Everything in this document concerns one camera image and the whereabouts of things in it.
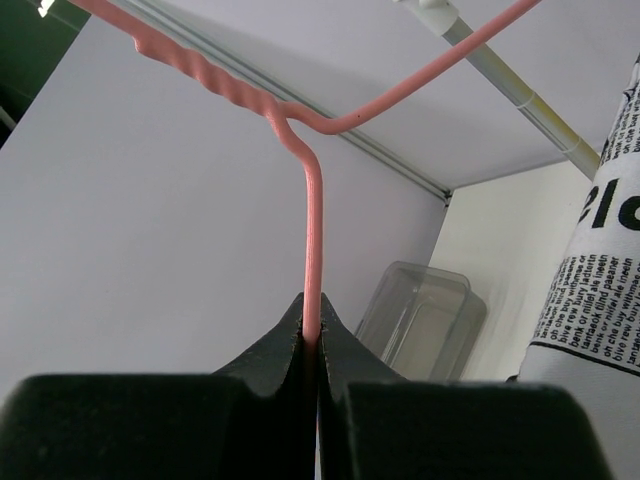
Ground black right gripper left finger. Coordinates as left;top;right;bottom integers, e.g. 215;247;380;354
1;298;315;479

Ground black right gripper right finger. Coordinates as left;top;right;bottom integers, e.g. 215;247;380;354
319;301;639;479

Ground newspaper print trousers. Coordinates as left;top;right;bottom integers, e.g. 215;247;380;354
518;49;640;386

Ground pink wire hanger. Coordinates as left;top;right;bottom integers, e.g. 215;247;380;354
75;1;538;347

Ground white clothes rack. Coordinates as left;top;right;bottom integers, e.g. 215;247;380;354
403;1;600;179

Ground aluminium frame post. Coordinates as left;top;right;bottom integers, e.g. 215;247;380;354
114;1;453;203

